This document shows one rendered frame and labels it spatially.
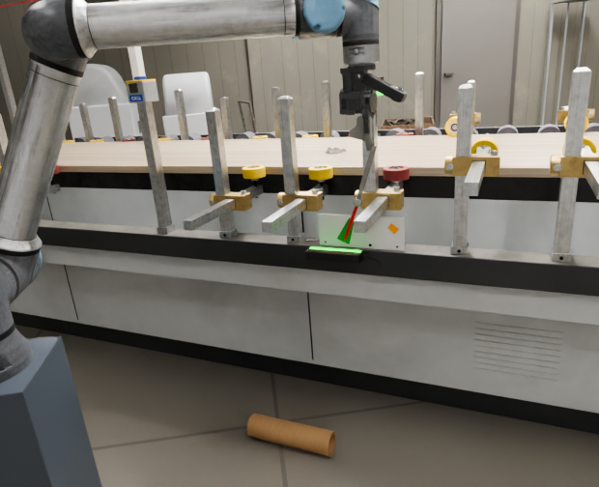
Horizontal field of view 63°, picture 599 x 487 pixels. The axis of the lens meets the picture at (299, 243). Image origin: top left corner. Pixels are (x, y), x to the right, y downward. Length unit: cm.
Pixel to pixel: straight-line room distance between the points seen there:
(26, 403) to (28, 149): 57
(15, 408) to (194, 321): 108
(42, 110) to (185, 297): 113
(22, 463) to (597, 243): 160
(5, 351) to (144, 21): 79
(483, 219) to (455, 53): 572
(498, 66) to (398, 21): 151
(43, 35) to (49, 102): 19
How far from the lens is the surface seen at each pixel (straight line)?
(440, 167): 157
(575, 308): 150
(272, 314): 197
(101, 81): 615
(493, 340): 178
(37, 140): 130
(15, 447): 134
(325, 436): 172
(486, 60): 741
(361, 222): 117
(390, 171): 152
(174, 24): 110
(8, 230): 137
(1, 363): 132
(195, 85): 523
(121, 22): 111
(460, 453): 180
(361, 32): 127
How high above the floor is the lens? 121
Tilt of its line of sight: 19 degrees down
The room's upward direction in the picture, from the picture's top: 4 degrees counter-clockwise
